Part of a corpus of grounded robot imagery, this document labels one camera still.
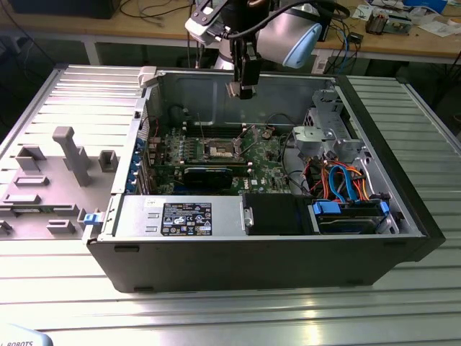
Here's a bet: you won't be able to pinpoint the green motherboard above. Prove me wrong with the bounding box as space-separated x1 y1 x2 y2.
146 124 307 198

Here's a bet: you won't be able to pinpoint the metal socket cover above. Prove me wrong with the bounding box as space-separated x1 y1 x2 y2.
233 125 259 154

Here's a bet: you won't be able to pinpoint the blue cardboard box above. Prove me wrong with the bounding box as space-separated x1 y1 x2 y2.
403 0 449 12

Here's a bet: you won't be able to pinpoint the black tower box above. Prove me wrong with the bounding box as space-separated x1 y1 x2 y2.
320 6 338 43

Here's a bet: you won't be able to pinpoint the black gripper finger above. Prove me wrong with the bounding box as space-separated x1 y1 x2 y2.
239 41 263 100
232 37 243 85

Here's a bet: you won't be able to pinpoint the wooden workbench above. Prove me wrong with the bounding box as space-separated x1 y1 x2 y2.
0 0 461 68

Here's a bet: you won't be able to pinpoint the grey metal box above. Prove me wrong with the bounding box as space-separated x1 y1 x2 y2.
387 12 413 35

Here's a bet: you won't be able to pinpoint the metal disk bay bracket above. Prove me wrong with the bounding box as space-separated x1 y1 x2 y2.
310 88 365 161

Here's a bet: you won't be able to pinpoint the black graphics card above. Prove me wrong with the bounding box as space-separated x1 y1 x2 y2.
182 166 234 190

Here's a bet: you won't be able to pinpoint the white papers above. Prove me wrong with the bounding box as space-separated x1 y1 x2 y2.
417 19 460 37

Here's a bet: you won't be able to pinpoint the pale blue teach pendant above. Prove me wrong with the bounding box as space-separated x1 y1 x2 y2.
0 322 55 346

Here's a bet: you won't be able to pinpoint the blue data wire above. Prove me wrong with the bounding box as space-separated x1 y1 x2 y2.
338 164 362 203
327 162 346 203

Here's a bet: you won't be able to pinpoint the grey parts rack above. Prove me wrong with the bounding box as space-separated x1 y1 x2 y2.
0 125 120 241

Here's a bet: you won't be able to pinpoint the grey case handle latch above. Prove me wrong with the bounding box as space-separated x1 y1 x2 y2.
138 66 159 88

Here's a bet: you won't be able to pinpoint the black equipment case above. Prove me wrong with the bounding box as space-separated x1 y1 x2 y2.
9 0 116 19

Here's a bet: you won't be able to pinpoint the black PC case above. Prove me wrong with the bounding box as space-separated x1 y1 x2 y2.
81 66 446 293

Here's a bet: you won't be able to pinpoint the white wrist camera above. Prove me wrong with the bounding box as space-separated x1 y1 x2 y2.
184 0 232 46

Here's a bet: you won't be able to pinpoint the CPU socket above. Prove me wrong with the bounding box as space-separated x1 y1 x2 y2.
202 136 241 160

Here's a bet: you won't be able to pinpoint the black rear fan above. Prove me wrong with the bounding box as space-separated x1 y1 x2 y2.
168 103 191 127

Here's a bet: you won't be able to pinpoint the blue case latch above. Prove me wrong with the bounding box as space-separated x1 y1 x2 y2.
82 212 104 227

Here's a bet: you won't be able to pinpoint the silver power supply unit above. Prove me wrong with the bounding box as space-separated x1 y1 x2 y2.
111 194 253 239

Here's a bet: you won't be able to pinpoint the hard disk in blue carrier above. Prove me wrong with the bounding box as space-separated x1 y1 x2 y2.
311 200 392 235

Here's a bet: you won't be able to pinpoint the finned CPU cooler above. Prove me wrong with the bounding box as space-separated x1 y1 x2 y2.
365 10 390 35

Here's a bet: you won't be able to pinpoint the blue card retention bracket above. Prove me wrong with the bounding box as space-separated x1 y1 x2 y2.
124 138 146 195

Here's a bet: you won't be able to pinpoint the orange power wire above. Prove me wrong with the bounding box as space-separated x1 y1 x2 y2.
305 160 334 200
351 171 379 200

